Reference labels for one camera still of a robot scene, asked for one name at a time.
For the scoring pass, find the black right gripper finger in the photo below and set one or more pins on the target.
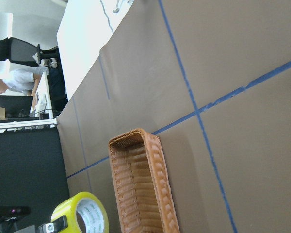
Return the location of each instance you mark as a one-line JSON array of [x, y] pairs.
[[54, 227]]

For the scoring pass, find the yellow tape roll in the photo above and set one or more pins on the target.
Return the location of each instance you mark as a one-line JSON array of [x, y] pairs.
[[89, 207]]

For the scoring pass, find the brown wicker basket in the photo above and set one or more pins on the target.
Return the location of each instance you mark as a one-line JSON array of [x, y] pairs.
[[141, 184]]

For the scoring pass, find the black monitor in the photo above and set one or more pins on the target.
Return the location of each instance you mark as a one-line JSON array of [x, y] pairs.
[[16, 106]]

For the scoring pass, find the person in white shirt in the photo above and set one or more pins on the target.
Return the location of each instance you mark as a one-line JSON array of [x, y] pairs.
[[24, 80]]

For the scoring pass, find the black office chair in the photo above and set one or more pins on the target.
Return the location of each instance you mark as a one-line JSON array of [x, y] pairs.
[[21, 52]]

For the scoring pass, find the white side table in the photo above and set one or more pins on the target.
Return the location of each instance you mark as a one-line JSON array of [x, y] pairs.
[[86, 26]]

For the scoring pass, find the black camera on stand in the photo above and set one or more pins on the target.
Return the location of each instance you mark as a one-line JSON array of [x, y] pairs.
[[10, 215]]

